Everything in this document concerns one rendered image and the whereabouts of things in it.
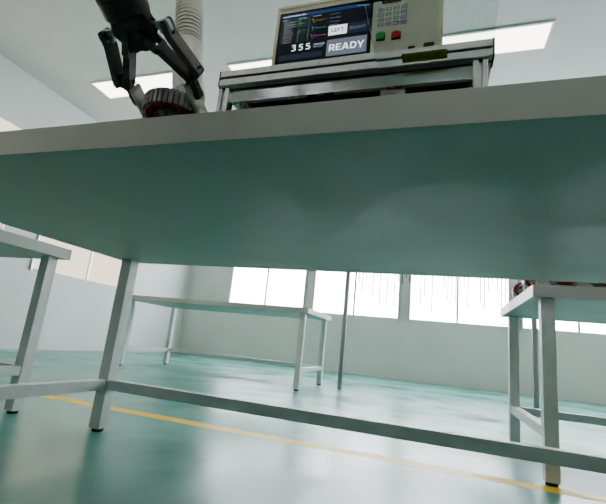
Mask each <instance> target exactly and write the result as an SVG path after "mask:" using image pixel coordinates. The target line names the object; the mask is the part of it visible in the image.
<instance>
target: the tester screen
mask: <svg viewBox="0 0 606 504"><path fill-rule="evenodd" d="M366 20H368V18H367V14H366V9H365V4H362V5H357V4H355V5H349V6H343V7H337V8H331V9H325V10H319V11H313V12H307V13H301V14H295V15H289V16H283V17H282V24H281V31H280V39H279V47H278V54H277V62H276V65H279V64H287V63H294V62H302V61H310V60H318V59H326V58H334V57H341V56H349V55H357V54H365V53H367V45H366V51H365V52H358V53H350V54H342V55H334V56H327V57H325V55H326V45H327V40H331V39H338V38H345V37H352V36H359V35H366V34H367V43H368V30H369V23H368V27H367V30H366V31H359V32H352V33H345V34H338V35H331V36H328V29H329V26H334V25H340V24H347V23H353V22H360V21H366ZM307 42H312V48H311V50H305V51H298V52H291V53H290V47H291V45H293V44H300V43H307ZM315 51H322V56H316V57H309V58H301V59H293V60H286V61H279V56H285V55H292V54H300V53H307V52H315Z"/></svg>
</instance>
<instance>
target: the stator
mask: <svg viewBox="0 0 606 504"><path fill-rule="evenodd" d="M142 113H143V115H144V116H145V118H152V117H162V116H173V115H184V114H195V111H194V109H193V106H192V104H191V102H190V100H189V97H188V95H187V93H185V92H183V91H181V92H180V90H178V89H176V91H175V89H174V88H168V87H156V88H152V89H149V90H148V91H147V92H146V93H145V96H144V100H143V105H142Z"/></svg>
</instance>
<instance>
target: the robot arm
mask: <svg viewBox="0 0 606 504"><path fill-rule="evenodd" d="M95 1H96V3H97V5H98V7H99V9H100V11H101V13H102V15H103V17H104V19H105V21H106V22H108V23H110V26H111V29H110V28H108V27H106V28H105V29H103V30H102V31H100V32H99V33H98V37H99V39H100V41H101V43H102V45H103V47H104V50H105V54H106V58H107V62H108V66H109V70H110V75H111V79H112V83H113V86H114V87H115V88H117V89H118V88H123V89H124V90H125V91H127V93H128V95H129V97H130V99H131V101H132V103H133V104H134V105H135V106H137V107H138V109H139V111H140V113H141V115H142V117H143V118H145V116H144V115H143V113H142V105H143V100H144V96H145V93H144V91H143V89H142V87H141V85H140V84H139V83H137V82H136V81H135V80H136V54H137V53H138V52H140V51H145V52H146V51H151V52H152V53H153V54H155V55H158V56H159V57H160V58H161V59H162V60H163V61H164V62H166V63H167V64H168V65H169V66H170V67H171V68H172V69H173V70H174V71H175V72H176V73H177V74H178V75H179V76H180V77H181V78H183V79H184V80H185V81H186V82H185V83H184V84H183V86H184V88H185V91H186V93H187V95H188V97H189V100H190V102H191V104H192V106H193V109H194V111H195V113H205V112H207V109H206V107H205V104H204V102H203V100H202V97H203V91H202V89H201V86H200V84H199V82H198V78H199V77H200V76H201V75H202V73H203V72H204V71H205V70H204V68H203V66H202V65H201V63H200V62H199V61H198V59H197V58H196V56H195V55H194V54H193V52H192V51H191V49H190V48H189V46H188V45H187V44H186V42H185V41H184V39H183V38H182V37H181V35H180V34H179V32H178V31H177V29H176V27H175V24H174V21H173V19H172V17H170V16H167V17H165V18H164V19H160V20H156V19H155V18H154V17H153V16H152V14H151V12H150V6H149V3H148V0H95ZM158 29H159V30H160V33H161V34H163V35H164V37H165V39H166V40H167V42H168V43H169V44H170V46H171V47H172V49H173V50H174V51H175V52H174V51H173V50H172V49H171V48H170V47H169V46H168V45H167V42H166V41H165V40H164V39H163V38H162V37H161V36H160V35H159V34H158ZM116 39H118V40H119V41H120V42H121V43H122V51H121V54H122V56H123V65H122V61H121V56H120V52H119V47H118V43H117V41H116ZM156 43H158V45H156ZM135 82H136V83H137V84H136V83H135ZM135 84H136V85H135Z"/></svg>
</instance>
